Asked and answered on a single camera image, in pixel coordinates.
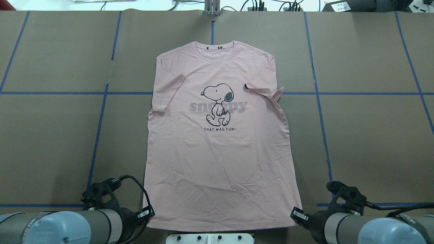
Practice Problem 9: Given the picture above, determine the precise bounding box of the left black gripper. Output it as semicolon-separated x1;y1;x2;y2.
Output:
117;205;155;238

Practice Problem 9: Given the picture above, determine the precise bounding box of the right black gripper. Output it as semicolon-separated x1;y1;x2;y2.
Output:
290;207;328;239

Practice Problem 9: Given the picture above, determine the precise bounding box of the pink Snoopy t-shirt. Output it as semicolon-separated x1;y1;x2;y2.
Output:
144;41;302;232

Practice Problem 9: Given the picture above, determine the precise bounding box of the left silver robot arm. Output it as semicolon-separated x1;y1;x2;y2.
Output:
0;206;155;244

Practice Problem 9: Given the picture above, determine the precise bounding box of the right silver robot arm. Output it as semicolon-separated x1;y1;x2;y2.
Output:
290;207;434;244

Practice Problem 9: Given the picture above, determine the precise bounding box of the black box device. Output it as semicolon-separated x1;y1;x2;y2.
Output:
320;0;434;13

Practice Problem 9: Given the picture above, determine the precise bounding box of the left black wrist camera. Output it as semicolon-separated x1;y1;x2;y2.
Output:
81;178;121;211

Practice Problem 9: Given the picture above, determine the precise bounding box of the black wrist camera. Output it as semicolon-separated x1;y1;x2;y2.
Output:
81;178;121;211
327;181;367;215

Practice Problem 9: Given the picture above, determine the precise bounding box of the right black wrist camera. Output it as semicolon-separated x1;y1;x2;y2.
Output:
327;181;367;215

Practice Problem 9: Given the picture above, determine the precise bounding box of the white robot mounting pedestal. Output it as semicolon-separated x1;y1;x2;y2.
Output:
165;233;255;244

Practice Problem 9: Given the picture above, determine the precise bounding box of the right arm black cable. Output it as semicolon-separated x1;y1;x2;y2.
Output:
364;201;434;217

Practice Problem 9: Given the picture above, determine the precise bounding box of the aluminium frame post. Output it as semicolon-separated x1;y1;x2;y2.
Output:
204;0;221;16

